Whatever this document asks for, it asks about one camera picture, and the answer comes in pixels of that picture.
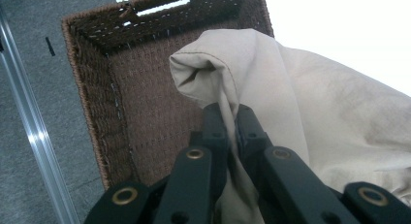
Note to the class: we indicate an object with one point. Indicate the aluminium floor rail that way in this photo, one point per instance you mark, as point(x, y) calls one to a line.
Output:
point(35, 133)

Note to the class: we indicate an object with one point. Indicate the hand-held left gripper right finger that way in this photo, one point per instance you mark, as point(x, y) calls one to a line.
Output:
point(248, 133)

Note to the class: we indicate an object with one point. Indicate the brown wicker basket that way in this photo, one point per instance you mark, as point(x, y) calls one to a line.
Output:
point(151, 120)

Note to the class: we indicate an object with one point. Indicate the beige pants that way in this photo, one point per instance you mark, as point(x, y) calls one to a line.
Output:
point(323, 120)

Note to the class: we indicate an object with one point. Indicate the white table cover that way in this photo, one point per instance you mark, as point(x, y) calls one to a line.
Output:
point(339, 23)

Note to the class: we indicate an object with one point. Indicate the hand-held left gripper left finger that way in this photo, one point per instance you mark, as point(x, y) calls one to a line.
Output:
point(218, 130)

